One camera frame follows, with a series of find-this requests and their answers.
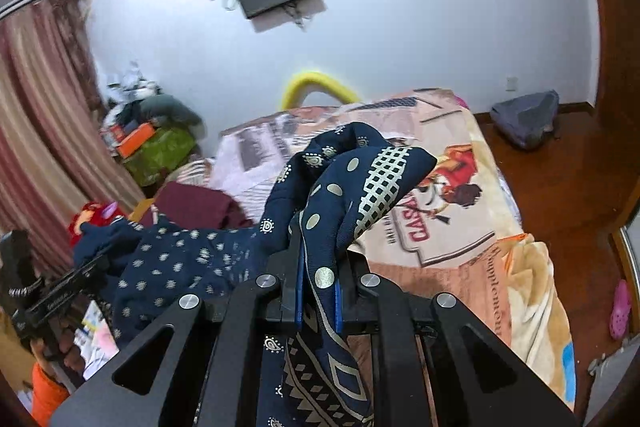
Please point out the white wall socket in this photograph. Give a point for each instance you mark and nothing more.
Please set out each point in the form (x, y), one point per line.
(511, 83)

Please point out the orange box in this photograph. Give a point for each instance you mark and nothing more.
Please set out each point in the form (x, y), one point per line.
(136, 139)

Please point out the person's left hand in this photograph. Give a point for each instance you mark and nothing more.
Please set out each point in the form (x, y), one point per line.
(65, 349)

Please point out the bed with printed blanket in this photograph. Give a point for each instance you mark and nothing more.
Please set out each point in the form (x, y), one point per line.
(475, 232)

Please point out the navy patterned zip hoodie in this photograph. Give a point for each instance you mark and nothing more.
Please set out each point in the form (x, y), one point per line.
(200, 257)

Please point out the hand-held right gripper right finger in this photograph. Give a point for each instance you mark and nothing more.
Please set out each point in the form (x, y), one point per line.
(338, 312)

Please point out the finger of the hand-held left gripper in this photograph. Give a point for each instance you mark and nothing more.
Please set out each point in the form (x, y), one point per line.
(92, 264)

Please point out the wooden door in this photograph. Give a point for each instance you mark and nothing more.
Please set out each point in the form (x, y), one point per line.
(615, 107)

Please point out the maroon garment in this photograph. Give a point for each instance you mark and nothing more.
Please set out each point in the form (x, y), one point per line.
(195, 204)

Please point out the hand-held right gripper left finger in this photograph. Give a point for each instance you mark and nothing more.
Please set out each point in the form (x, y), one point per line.
(299, 307)

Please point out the grey backpack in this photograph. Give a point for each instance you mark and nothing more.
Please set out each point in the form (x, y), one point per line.
(527, 122)

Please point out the pile of colourful papers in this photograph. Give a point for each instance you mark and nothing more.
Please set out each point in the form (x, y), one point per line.
(97, 337)

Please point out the yellow patterned cushion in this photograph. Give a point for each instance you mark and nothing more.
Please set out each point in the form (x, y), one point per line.
(142, 212)

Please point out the pink slipper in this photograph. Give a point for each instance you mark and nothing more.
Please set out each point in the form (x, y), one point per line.
(621, 307)

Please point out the striped pink curtain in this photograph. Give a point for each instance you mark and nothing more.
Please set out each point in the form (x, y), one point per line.
(40, 132)

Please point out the white suitcase with stickers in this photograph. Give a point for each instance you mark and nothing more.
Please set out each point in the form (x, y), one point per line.
(607, 364)

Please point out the red plush toy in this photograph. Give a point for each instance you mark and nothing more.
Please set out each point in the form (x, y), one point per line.
(92, 219)

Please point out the grey-green plush pillow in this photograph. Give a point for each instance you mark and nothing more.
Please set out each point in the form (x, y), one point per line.
(170, 112)

